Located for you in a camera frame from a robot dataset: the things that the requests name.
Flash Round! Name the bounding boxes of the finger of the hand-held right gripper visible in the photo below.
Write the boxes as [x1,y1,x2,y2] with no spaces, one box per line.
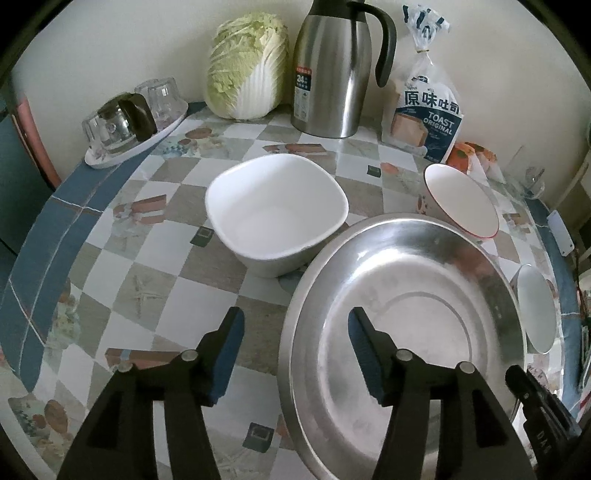
[505,364,555,418]

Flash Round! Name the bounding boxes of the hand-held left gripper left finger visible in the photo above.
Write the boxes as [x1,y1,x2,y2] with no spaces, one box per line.
[55,306,245,480]

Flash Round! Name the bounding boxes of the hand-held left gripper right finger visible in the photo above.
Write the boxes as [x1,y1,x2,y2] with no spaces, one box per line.
[347,306,539,480]

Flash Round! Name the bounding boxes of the small white plate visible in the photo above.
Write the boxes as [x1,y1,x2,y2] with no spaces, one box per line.
[510,264,558,355]

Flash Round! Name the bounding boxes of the stainless steel basin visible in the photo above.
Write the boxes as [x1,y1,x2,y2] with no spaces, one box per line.
[279,213,527,480]

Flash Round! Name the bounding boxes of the white square bowl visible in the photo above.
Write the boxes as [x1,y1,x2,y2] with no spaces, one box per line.
[204,154,349,278]

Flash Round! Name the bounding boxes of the red-rimmed white bowl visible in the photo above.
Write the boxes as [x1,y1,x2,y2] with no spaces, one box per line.
[418,164,501,239]

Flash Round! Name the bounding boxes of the white power strip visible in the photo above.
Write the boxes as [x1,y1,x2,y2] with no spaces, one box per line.
[549,211,574,256]

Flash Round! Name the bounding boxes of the clear stemmed glass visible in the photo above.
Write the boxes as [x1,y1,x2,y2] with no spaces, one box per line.
[508,147,546,200]

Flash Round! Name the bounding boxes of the orange snack packet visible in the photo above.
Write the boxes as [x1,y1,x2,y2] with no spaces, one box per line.
[445,142,506,183]

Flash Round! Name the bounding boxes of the white floral tray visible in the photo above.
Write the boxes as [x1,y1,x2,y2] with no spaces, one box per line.
[84,100,189,169]

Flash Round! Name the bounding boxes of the toast bread bag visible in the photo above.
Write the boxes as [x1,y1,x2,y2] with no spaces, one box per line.
[381,4,464,163]

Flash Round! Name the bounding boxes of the clear drinking glass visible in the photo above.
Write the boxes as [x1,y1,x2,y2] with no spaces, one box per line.
[134,78,182,131]
[82,111,118,155]

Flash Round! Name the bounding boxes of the stainless steel thermos jug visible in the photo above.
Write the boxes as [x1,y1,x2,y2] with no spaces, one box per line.
[290,0,398,139]

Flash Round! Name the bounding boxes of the napa cabbage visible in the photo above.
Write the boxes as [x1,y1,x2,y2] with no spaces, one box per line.
[203,11,291,121]

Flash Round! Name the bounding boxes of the glass teapot with black handle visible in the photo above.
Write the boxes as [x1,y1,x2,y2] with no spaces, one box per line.
[99,92,158,145]

